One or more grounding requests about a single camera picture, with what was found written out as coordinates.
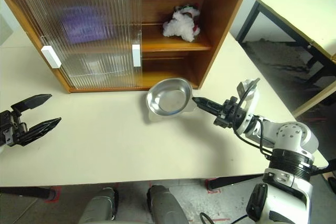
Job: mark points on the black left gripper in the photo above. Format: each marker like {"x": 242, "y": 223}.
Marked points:
{"x": 10, "y": 129}

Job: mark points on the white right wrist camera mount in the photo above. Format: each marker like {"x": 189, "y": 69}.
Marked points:
{"x": 252, "y": 108}

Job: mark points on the black table foot bar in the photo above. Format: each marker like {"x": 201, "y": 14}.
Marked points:
{"x": 231, "y": 181}
{"x": 26, "y": 192}

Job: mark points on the beige side table, black legs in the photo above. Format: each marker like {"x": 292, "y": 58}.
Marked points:
{"x": 294, "y": 16}

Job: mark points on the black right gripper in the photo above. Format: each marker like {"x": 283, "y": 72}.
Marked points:
{"x": 231, "y": 115}

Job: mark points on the white plush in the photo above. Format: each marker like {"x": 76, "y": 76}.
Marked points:
{"x": 179, "y": 24}

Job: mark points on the ribbed sliding door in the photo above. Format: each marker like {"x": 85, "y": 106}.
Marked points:
{"x": 136, "y": 11}
{"x": 34, "y": 24}

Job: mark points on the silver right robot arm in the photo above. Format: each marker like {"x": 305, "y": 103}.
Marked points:
{"x": 291, "y": 140}

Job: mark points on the purple tissue pack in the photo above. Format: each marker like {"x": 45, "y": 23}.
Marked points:
{"x": 84, "y": 26}

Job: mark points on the beige wooden beam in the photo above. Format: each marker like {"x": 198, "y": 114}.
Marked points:
{"x": 315, "y": 96}

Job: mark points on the metal bowl with ears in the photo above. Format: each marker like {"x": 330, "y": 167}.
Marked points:
{"x": 169, "y": 98}

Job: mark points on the dark rounded grey shape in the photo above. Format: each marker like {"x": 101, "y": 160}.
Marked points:
{"x": 98, "y": 208}
{"x": 165, "y": 205}

